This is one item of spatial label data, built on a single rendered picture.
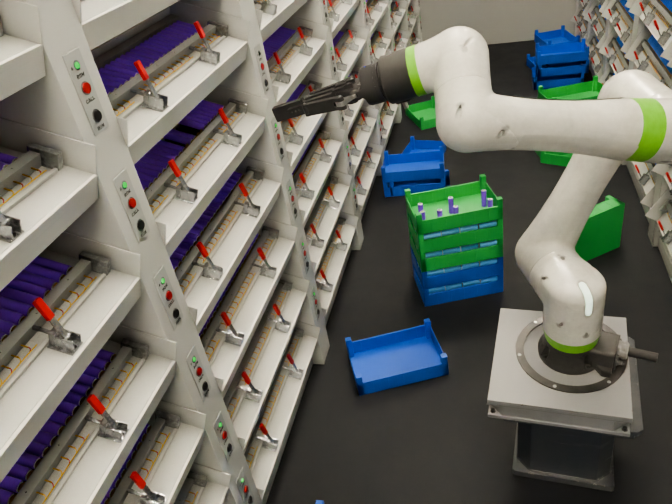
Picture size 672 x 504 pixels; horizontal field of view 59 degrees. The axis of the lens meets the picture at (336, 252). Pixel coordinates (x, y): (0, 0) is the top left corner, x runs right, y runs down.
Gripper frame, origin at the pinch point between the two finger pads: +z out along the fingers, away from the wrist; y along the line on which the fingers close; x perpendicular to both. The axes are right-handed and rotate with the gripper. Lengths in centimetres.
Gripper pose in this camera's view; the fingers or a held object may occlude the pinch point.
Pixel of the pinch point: (290, 109)
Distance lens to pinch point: 125.5
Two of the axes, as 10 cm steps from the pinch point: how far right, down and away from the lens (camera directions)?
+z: -9.1, 1.8, 3.7
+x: -3.6, -8.0, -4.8
